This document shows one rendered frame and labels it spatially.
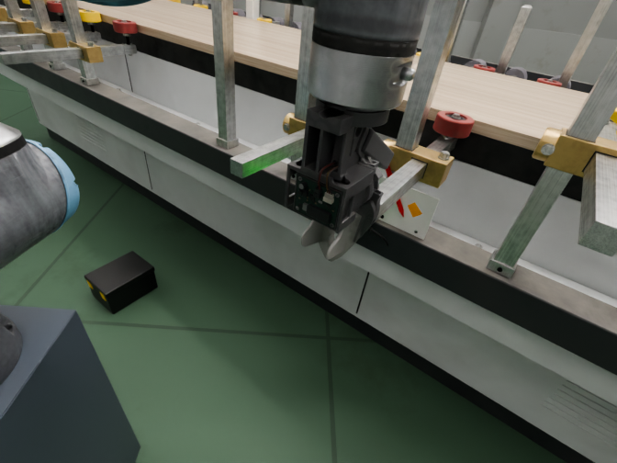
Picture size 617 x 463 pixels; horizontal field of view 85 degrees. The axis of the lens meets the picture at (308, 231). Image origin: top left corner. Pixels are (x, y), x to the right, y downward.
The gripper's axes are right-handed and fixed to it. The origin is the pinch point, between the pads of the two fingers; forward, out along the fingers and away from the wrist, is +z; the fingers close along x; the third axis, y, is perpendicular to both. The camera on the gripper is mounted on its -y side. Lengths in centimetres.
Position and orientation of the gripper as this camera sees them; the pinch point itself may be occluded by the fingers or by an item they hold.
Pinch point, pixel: (333, 249)
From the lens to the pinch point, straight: 45.8
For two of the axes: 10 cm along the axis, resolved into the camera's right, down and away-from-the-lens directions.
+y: -5.8, 4.4, -6.8
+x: 8.1, 4.2, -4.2
